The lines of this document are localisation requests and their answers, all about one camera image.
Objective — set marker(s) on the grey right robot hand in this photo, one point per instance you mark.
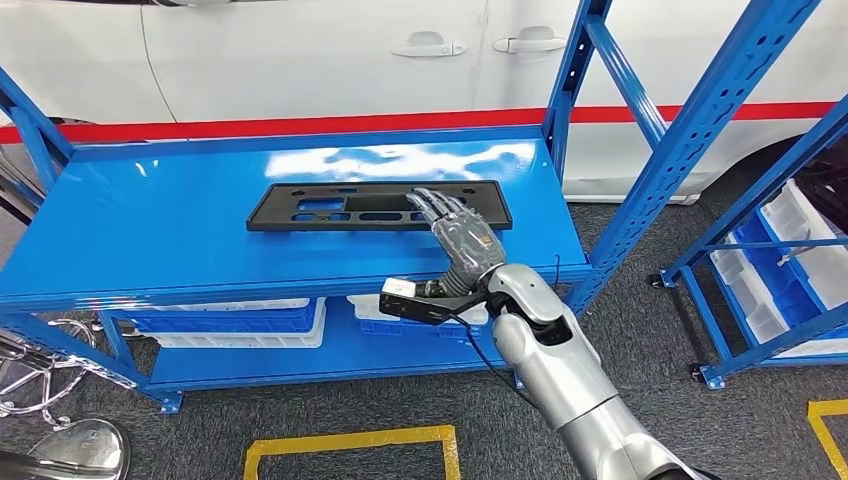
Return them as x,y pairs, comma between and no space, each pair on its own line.
467,238

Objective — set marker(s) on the black plastic plate frame part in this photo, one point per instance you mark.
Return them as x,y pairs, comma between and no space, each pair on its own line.
278,212

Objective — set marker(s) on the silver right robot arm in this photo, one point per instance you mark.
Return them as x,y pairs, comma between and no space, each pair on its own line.
570,378

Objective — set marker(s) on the blue metal shelf rack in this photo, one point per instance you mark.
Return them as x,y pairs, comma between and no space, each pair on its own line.
166,232

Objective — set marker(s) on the blue plastic bin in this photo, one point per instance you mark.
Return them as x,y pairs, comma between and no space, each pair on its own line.
772,278
397,328
232,323

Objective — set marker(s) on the white plastic bin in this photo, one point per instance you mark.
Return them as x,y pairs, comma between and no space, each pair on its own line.
364,308
232,305
748,298
795,212
252,340

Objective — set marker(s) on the red barrier belt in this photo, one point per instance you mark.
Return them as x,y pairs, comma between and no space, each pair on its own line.
331,124

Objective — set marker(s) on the yellow floor tape square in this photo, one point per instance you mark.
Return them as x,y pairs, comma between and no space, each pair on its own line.
351,438
821,424

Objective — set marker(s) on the blue metal rack with bins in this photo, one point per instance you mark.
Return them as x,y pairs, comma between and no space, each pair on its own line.
702,311

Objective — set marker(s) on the white car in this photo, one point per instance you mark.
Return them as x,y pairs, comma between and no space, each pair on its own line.
298,53

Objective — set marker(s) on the stanchion with chrome base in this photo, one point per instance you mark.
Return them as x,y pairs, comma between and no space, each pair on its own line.
79,450

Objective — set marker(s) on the black stool with chrome base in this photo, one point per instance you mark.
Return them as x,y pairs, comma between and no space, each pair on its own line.
41,384

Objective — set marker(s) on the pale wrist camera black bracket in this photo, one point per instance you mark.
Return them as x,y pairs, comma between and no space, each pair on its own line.
404,305

